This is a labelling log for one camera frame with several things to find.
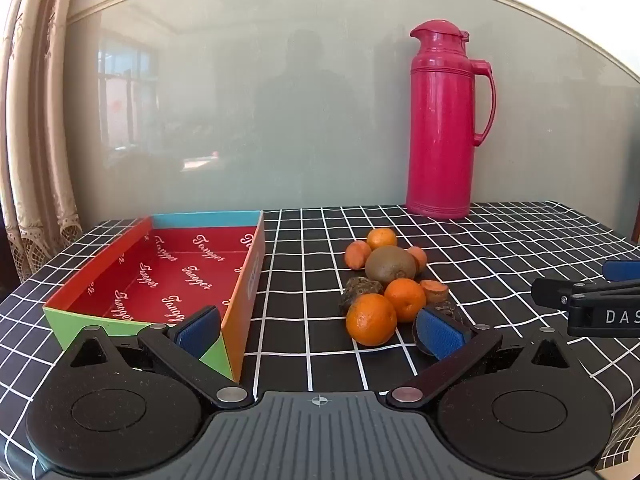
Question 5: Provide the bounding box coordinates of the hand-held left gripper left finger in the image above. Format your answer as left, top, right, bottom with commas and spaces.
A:
60, 305, 255, 408

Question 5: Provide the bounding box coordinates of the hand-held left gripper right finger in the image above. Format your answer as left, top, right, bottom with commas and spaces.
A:
386, 307, 581, 408

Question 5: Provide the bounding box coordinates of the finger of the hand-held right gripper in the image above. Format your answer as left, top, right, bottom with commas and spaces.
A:
601, 259, 640, 282
531, 277, 640, 309

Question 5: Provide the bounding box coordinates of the dark wrinkled lump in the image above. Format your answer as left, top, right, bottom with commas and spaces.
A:
412, 300, 473, 356
339, 276, 386, 317

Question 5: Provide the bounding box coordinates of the orange carrot piece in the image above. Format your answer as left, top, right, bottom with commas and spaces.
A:
406, 246, 429, 275
344, 240, 373, 269
419, 279, 449, 305

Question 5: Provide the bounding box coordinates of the tangerine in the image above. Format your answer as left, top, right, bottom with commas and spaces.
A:
345, 293, 398, 348
383, 277, 427, 323
366, 227, 398, 252

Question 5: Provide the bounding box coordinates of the red printed cardboard box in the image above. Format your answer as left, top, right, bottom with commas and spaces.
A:
42, 210, 267, 383

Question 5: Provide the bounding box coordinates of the brown kiwi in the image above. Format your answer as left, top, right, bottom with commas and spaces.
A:
364, 245, 417, 285

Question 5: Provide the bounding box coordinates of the black white checked tablecloth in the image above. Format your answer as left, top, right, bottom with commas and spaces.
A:
0, 201, 640, 480

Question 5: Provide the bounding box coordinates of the pink thermos jug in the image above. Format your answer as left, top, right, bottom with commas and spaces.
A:
405, 19, 497, 221

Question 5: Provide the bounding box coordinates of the beige lace curtain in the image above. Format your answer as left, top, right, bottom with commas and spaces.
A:
0, 0, 83, 283

